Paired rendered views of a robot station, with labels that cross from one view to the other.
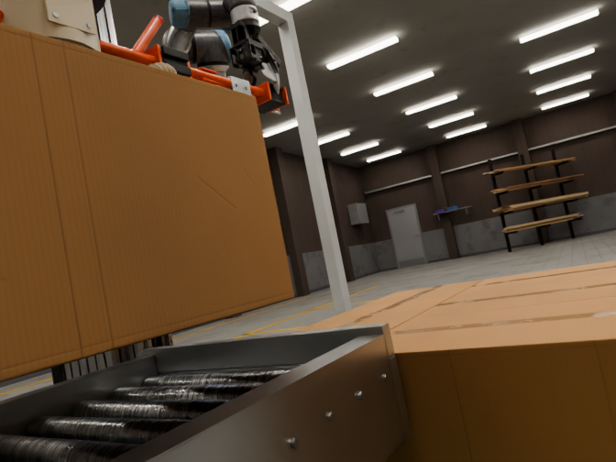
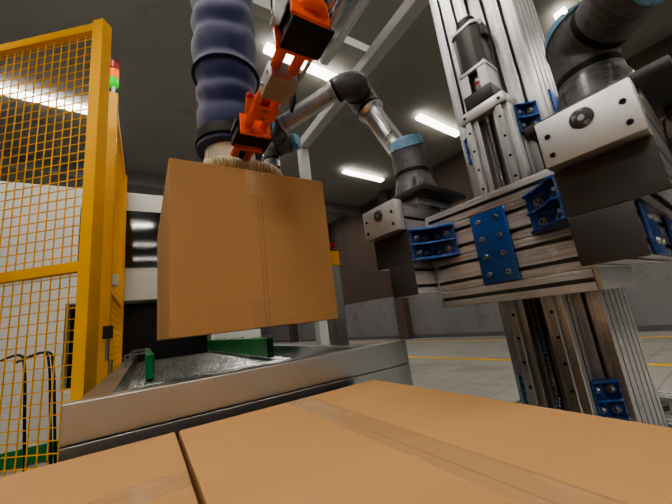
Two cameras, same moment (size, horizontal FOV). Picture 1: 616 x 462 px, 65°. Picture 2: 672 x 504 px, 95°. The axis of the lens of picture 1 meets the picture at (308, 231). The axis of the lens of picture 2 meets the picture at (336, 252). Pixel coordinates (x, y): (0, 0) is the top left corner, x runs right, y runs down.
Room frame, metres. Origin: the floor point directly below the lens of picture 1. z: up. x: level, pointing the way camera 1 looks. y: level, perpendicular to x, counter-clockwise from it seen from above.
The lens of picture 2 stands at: (1.49, -0.38, 0.69)
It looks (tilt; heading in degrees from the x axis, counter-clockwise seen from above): 12 degrees up; 114
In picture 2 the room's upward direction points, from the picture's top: 7 degrees counter-clockwise
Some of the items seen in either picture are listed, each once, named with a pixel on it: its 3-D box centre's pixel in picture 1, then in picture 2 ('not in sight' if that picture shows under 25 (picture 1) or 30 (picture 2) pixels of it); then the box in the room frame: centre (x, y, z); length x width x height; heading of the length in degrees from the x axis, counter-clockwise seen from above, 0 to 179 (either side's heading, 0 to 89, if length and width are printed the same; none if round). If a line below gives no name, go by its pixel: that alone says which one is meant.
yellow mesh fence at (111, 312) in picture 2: not in sight; (114, 288); (-0.63, 0.82, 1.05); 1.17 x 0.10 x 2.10; 146
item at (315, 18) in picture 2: (268, 97); (300, 27); (1.29, 0.04, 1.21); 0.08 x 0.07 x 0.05; 146
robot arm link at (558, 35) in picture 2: not in sight; (581, 45); (1.80, 0.39, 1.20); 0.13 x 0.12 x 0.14; 111
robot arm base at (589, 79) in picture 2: not in sight; (595, 93); (1.79, 0.39, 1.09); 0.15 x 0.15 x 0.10
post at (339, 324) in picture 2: not in sight; (342, 361); (0.88, 0.92, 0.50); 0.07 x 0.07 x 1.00; 56
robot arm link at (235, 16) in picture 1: (246, 19); not in sight; (1.28, 0.05, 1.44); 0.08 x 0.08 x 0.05
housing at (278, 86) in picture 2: (232, 91); (278, 82); (1.18, 0.12, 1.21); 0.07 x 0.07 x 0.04; 56
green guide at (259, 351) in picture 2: not in sight; (235, 344); (-0.04, 1.26, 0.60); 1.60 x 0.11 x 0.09; 146
